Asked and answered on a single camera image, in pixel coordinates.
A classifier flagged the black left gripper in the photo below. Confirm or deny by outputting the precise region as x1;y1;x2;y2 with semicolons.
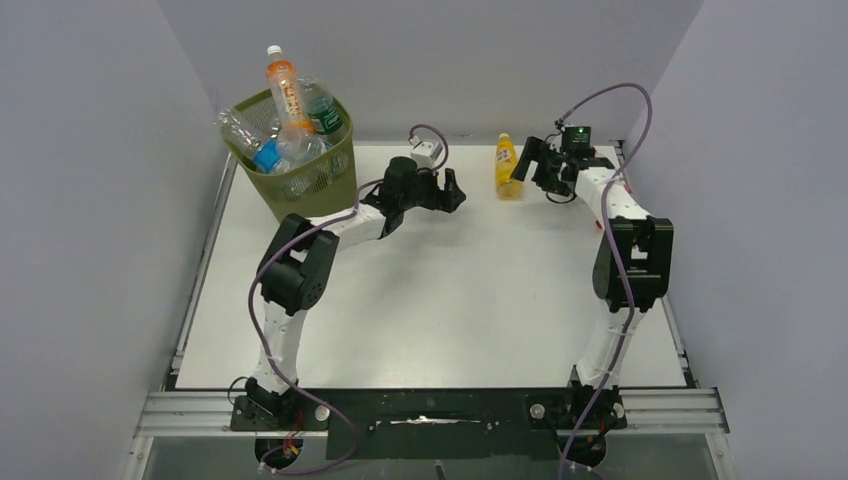
400;164;465;214

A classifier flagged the yellow juice bottle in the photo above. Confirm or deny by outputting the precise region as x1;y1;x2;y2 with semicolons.
494;132;523;200

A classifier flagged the dark green label bottle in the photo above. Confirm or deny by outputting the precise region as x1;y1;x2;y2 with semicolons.
298;77;347;145

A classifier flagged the large clear plastic bottle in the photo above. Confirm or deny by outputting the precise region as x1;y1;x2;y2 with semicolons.
274;127;331;173

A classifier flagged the orange label tea bottle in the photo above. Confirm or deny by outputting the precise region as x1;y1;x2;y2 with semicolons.
266;45;315;134

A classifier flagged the blue label water bottle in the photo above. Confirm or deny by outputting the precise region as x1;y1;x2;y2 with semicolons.
217;108;281;174

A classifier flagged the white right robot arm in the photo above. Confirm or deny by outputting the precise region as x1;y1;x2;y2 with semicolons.
511;126;674;427

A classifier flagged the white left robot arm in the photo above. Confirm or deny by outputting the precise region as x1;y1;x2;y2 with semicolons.
246;156;466;418

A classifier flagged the green plastic mesh bin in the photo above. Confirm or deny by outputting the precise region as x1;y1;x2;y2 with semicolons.
224;90;356;220

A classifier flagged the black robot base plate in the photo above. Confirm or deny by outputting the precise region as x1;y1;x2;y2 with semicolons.
230;384;628;467

